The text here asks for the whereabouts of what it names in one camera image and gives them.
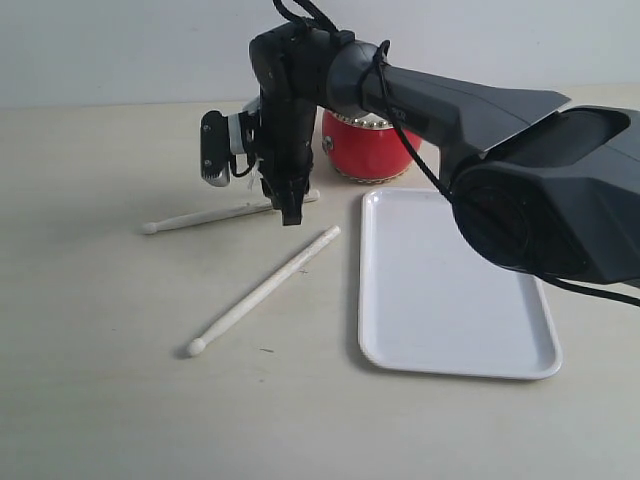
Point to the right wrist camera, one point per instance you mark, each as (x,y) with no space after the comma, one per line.
(227,144)

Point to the small red drum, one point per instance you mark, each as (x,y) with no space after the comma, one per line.
(366,149)

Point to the white plastic tray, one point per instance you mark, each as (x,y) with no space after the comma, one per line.
(428,303)

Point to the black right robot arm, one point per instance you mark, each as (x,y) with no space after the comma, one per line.
(536,185)

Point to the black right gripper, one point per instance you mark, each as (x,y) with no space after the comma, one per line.
(287,127)

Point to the white drumstick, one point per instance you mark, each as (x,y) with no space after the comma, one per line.
(204,217)
(233,315)

